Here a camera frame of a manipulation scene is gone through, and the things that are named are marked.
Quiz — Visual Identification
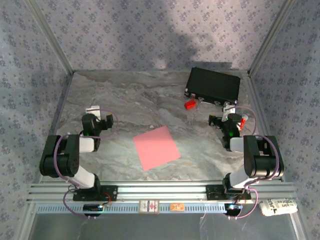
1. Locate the white crumpled packet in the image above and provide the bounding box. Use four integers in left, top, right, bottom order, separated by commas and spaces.
258, 198, 299, 218

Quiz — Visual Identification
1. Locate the black hard case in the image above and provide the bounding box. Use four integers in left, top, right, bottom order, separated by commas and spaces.
184, 66, 241, 108

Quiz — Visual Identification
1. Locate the pink paper sheet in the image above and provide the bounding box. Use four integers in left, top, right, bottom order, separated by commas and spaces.
132, 125, 182, 172

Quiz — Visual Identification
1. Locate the grey slotted cable duct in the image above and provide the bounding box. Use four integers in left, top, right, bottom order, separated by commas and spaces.
36, 201, 263, 215

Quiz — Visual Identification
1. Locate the red cylinder with white cap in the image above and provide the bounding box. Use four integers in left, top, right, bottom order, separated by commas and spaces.
239, 114, 249, 131

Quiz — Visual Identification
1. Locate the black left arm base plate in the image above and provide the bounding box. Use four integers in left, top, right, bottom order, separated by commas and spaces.
72, 185, 119, 202

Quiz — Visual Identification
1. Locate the long aluminium mounting rail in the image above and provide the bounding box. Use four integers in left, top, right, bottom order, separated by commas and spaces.
27, 181, 296, 202

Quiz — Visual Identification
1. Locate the white printed label card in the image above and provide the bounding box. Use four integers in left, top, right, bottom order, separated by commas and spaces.
138, 199, 160, 215

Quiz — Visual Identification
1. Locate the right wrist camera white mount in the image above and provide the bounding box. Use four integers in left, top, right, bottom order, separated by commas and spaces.
222, 101, 237, 121

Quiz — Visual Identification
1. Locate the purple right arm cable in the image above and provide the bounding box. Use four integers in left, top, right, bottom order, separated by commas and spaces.
226, 104, 281, 221

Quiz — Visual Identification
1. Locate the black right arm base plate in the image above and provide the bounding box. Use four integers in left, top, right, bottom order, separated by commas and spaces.
206, 184, 252, 201

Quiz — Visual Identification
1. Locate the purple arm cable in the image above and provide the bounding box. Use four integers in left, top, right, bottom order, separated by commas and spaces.
53, 108, 120, 221
226, 104, 281, 221

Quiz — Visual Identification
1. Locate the aluminium frame post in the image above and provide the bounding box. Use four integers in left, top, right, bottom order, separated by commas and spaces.
247, 0, 297, 76

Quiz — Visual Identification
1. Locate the aluminium table edge rail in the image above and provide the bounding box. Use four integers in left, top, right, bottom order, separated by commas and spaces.
37, 73, 74, 183
246, 72, 285, 182

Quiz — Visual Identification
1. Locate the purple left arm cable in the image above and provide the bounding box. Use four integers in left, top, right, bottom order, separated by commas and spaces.
53, 108, 120, 221

